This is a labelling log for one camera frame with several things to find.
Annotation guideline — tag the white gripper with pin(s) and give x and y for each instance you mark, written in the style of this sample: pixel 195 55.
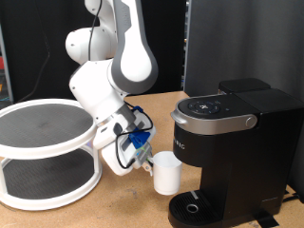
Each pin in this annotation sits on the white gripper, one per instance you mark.
pixel 118 155

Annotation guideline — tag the white mug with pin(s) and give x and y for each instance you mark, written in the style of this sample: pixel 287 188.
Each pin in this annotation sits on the white mug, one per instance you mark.
pixel 166 174

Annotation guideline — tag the black Keurig coffee machine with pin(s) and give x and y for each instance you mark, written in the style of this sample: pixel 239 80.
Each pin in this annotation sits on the black Keurig coffee machine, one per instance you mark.
pixel 253 152

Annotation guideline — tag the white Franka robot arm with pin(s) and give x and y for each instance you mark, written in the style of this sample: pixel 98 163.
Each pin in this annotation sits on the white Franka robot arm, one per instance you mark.
pixel 107 72

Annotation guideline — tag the white two-tier turntable stand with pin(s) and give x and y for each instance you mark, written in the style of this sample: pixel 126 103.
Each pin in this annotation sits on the white two-tier turntable stand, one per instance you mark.
pixel 47 148

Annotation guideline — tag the black tape strip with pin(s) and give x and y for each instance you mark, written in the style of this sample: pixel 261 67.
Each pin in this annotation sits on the black tape strip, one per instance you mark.
pixel 267 220

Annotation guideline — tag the black backdrop curtain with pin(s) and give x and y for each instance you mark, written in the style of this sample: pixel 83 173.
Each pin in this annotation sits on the black backdrop curtain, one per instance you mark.
pixel 171 31

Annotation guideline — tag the dark grey backdrop panel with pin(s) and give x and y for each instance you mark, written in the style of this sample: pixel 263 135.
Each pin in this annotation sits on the dark grey backdrop panel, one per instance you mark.
pixel 240 38

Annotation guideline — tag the grey metal frame post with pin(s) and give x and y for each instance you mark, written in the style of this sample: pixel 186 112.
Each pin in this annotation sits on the grey metal frame post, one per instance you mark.
pixel 7 76

